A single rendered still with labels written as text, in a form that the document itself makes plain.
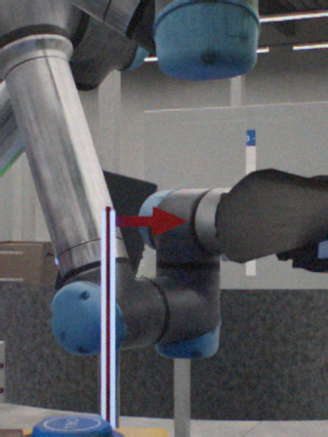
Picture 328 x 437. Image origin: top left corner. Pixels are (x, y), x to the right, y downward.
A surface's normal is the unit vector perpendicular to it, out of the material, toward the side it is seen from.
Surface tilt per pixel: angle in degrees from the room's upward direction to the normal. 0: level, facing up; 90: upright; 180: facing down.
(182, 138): 90
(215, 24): 93
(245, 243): 156
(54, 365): 90
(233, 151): 90
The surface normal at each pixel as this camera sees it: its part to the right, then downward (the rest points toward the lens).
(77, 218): -0.04, -0.26
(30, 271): -0.35, 0.01
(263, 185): -0.13, 0.96
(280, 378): 0.05, 0.01
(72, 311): -0.68, 0.01
